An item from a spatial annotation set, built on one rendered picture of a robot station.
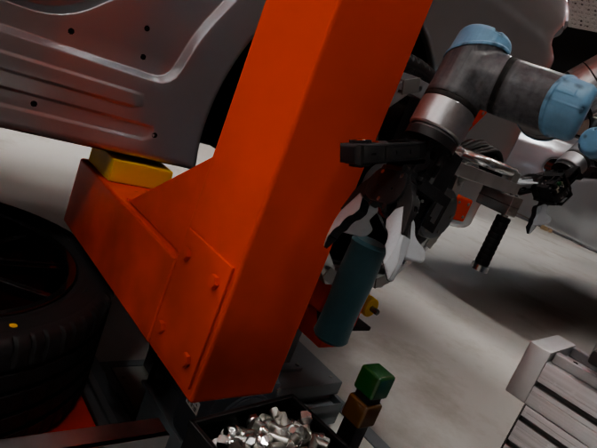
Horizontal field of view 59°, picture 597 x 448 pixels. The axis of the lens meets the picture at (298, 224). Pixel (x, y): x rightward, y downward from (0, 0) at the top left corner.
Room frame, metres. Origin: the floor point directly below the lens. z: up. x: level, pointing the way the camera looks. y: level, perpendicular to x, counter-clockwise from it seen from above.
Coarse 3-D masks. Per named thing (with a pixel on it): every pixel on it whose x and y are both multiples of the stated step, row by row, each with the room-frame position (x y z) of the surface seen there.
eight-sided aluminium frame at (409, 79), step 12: (408, 84) 1.27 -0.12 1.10; (420, 84) 1.30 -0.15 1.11; (396, 96) 1.26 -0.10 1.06; (420, 96) 1.31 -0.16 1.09; (456, 180) 1.51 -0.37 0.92; (456, 192) 1.53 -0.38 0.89; (420, 240) 1.50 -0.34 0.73; (432, 240) 1.51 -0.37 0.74; (324, 264) 1.25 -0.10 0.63; (336, 264) 1.34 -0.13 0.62; (408, 264) 1.48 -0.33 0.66; (324, 276) 1.26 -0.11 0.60; (384, 276) 1.42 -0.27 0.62
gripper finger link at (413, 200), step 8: (408, 184) 0.67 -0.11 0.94; (408, 192) 0.66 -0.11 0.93; (400, 200) 0.66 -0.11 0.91; (408, 200) 0.65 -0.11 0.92; (416, 200) 0.65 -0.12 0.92; (408, 208) 0.64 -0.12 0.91; (416, 208) 0.65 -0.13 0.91; (408, 216) 0.64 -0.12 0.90; (408, 224) 0.63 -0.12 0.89; (408, 232) 0.63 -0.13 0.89
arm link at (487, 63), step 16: (464, 32) 0.75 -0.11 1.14; (480, 32) 0.73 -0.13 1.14; (496, 32) 0.73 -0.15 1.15; (464, 48) 0.73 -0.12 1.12; (480, 48) 0.73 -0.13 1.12; (496, 48) 0.73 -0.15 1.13; (448, 64) 0.73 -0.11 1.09; (464, 64) 0.72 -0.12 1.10; (480, 64) 0.72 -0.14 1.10; (496, 64) 0.71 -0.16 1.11; (432, 80) 0.74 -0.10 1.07; (448, 80) 0.72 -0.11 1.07; (464, 80) 0.71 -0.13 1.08; (480, 80) 0.71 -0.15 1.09; (496, 80) 0.70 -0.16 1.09; (448, 96) 0.71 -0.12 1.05; (464, 96) 0.71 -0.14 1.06; (480, 96) 0.72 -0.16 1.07
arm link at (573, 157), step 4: (568, 152) 1.55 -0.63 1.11; (572, 152) 1.54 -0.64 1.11; (576, 152) 1.54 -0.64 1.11; (564, 156) 1.54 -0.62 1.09; (568, 156) 1.53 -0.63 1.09; (572, 156) 1.53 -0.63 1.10; (576, 156) 1.53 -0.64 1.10; (580, 156) 1.53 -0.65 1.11; (556, 160) 1.56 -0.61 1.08; (564, 160) 1.53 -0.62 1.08; (568, 160) 1.52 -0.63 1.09; (572, 160) 1.52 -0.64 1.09; (576, 160) 1.52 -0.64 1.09; (580, 160) 1.52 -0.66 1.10; (584, 160) 1.53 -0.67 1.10; (576, 164) 1.51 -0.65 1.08; (580, 164) 1.52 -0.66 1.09; (584, 164) 1.52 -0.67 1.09; (580, 168) 1.52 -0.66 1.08; (584, 168) 1.52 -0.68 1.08
